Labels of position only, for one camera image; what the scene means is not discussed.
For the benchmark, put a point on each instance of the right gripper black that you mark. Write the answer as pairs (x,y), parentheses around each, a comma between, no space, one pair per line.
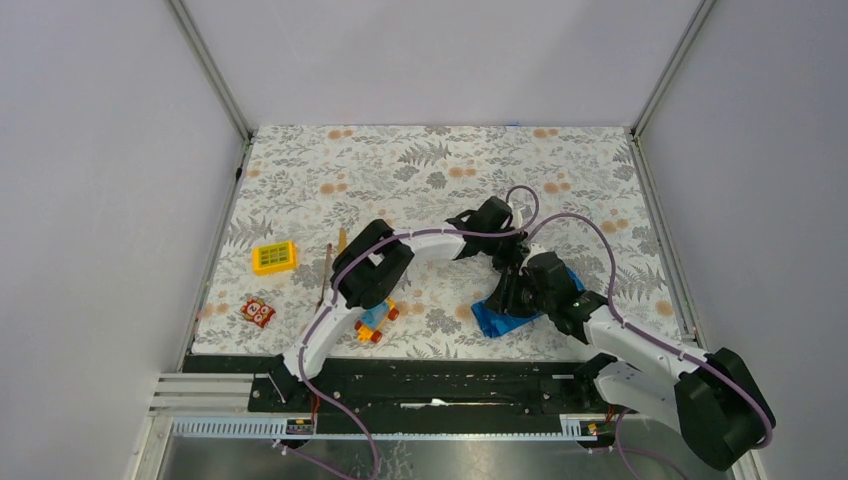
(504,298)

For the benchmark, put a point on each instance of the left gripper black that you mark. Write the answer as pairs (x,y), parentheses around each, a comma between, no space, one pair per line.
(513,253)

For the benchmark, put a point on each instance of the blue cloth napkin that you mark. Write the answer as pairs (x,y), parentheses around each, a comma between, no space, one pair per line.
(523,295)

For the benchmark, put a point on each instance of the gold fork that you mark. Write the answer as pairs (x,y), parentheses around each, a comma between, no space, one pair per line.
(326,273)

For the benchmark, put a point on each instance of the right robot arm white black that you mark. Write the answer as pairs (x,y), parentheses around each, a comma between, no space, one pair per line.
(710,399)

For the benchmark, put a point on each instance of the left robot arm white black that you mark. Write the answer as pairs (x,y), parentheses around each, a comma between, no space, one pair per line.
(368,270)

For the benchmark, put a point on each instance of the blue orange toy car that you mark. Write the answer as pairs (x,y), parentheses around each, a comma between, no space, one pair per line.
(369,327)

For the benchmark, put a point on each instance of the floral tablecloth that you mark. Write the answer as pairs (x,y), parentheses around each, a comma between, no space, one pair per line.
(303,183)

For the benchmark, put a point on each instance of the yellow toy block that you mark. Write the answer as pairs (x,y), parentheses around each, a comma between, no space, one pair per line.
(274,258)

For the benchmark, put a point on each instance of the red owl toy block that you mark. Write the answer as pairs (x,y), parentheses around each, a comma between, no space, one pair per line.
(257,311)

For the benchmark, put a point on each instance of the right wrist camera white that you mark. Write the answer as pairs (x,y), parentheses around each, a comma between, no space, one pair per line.
(533,249)

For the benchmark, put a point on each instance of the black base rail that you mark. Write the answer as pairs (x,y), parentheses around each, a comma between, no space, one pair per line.
(429,397)

